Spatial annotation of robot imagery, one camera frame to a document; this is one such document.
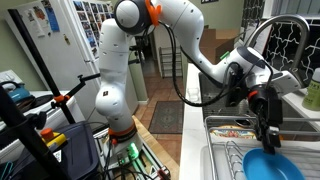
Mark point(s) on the colourful patterned plate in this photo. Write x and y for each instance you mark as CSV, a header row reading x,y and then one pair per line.
x,y
232,131

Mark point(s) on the silver kitchen faucet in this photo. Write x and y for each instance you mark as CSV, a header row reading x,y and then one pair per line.
x,y
286,43

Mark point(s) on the metal wire shelf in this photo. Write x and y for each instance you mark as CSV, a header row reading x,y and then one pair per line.
x,y
166,62

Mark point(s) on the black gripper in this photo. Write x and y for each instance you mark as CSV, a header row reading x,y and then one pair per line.
x,y
266,105

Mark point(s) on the orange emergency stop button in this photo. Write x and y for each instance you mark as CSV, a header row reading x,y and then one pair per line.
x,y
53,140

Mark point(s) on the patterned floor rug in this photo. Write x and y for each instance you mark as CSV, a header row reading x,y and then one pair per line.
x,y
167,118

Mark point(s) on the cardboard box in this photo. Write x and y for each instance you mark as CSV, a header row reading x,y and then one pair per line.
x,y
216,42

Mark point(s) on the clear glass cup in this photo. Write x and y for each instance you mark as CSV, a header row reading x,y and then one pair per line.
x,y
193,94

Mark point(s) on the green sponge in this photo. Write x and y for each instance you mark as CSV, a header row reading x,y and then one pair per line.
x,y
224,55

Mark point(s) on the black tripod pole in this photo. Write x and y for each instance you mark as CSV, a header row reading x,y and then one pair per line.
x,y
60,100

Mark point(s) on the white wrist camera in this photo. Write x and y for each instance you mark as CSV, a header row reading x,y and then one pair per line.
x,y
284,82

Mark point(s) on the dark blue bin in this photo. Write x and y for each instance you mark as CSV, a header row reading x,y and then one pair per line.
x,y
78,157

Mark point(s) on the white refrigerator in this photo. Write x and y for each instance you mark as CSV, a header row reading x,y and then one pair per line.
x,y
76,37

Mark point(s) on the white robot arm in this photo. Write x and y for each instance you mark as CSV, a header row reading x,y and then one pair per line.
x,y
244,74

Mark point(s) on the green soap bottle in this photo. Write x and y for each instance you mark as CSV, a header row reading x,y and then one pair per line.
x,y
312,99

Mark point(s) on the silver wire dish rack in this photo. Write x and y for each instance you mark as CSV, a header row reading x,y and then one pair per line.
x,y
300,143

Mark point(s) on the blue bowl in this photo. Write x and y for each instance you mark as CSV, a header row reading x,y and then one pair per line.
x,y
258,165

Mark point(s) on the teal power tool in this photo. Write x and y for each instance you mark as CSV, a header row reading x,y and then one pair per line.
x,y
20,96

